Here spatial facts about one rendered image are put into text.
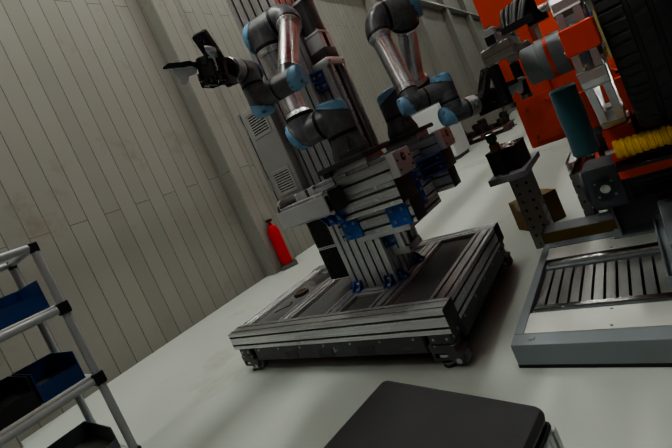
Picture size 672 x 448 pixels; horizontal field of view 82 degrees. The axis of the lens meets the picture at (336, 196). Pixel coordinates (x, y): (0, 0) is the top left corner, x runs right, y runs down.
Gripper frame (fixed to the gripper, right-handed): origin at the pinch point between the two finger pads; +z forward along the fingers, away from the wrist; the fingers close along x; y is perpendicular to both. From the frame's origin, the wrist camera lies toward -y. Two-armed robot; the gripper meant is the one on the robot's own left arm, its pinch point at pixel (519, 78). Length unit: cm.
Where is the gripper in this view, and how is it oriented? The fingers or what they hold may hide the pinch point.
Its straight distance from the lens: 172.7
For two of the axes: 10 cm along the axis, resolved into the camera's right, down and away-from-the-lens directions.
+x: 1.3, 0.2, -9.9
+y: 4.1, 9.1, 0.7
